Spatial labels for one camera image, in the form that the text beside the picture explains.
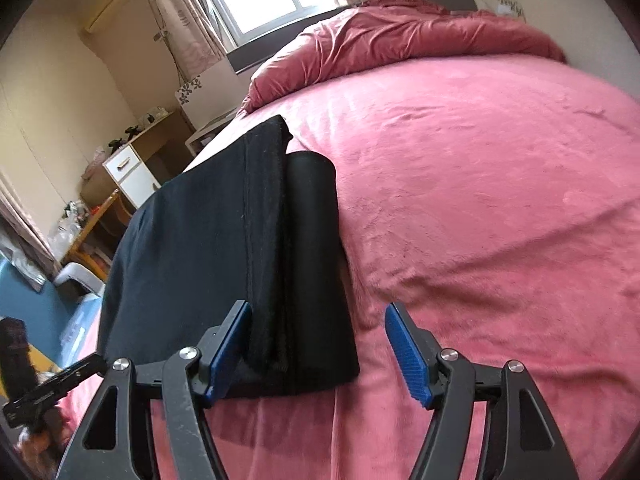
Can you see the red duvet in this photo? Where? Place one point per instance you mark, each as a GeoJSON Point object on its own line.
{"type": "Point", "coordinates": [400, 35]}

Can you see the dark headboard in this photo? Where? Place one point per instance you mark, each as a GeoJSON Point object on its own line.
{"type": "Point", "coordinates": [260, 54]}

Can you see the white floral nightstand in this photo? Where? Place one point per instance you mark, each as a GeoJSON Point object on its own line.
{"type": "Point", "coordinates": [207, 95]}
{"type": "Point", "coordinates": [500, 9]}

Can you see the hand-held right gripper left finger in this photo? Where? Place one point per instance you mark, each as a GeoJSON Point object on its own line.
{"type": "Point", "coordinates": [230, 355]}

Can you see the black pants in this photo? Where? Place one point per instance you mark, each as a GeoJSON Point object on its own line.
{"type": "Point", "coordinates": [200, 260]}

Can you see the white drawer cabinet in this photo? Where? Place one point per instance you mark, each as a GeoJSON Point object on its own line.
{"type": "Point", "coordinates": [131, 175]}

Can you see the wooden chair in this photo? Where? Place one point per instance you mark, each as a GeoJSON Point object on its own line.
{"type": "Point", "coordinates": [97, 225]}

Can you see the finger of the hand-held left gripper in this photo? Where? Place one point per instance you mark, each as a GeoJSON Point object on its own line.
{"type": "Point", "coordinates": [80, 369]}

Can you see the wooden desk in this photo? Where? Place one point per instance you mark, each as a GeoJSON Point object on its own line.
{"type": "Point", "coordinates": [150, 135]}

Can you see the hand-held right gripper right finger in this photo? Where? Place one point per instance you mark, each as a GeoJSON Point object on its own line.
{"type": "Point", "coordinates": [407, 355]}

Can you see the white plastic stool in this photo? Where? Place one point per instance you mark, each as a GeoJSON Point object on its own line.
{"type": "Point", "coordinates": [80, 277]}

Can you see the clear plastic bags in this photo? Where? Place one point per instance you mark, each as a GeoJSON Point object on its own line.
{"type": "Point", "coordinates": [65, 232]}

